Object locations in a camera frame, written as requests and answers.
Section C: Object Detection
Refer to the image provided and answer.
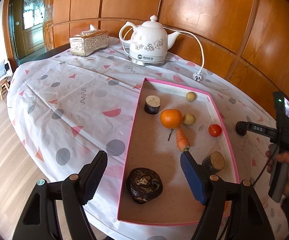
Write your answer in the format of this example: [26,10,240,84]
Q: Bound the small yellow-green longan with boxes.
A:
[182,113,196,126]

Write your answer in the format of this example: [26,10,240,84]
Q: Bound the dark passion fruit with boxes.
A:
[235,121,247,136]

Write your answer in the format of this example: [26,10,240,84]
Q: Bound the dark sugarcane stub near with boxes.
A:
[202,151,225,174]

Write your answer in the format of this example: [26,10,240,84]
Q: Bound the dark sugarcane stub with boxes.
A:
[202,151,225,174]
[144,95,161,115]

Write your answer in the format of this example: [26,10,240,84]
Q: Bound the red cherry tomato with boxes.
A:
[208,124,223,137]

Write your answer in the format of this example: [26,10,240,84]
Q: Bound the pink rimmed shallow tray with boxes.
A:
[117,78,239,226]

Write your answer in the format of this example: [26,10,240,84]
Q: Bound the small orange carrot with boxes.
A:
[176,127,190,152]

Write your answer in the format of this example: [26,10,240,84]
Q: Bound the yellowish longan at tray back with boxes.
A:
[186,92,197,102]

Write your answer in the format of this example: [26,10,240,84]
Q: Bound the large orange in tray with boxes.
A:
[160,109,182,129]

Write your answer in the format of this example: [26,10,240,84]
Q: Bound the patterned white tablecloth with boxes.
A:
[7,37,275,239]

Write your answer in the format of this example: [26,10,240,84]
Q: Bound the dark sugarcane stub far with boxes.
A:
[144,95,161,115]

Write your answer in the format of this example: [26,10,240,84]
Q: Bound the small wooden stool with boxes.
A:
[0,77,10,100]

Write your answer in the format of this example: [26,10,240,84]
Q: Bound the white ceramic electric kettle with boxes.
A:
[119,15,180,66]

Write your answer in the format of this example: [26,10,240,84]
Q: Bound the silver ornate tissue box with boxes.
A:
[69,24,109,57]

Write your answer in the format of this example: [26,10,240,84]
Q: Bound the wooden glass panel door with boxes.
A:
[8,0,45,61]

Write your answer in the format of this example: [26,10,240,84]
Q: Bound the white kettle power cord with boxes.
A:
[121,26,205,82]

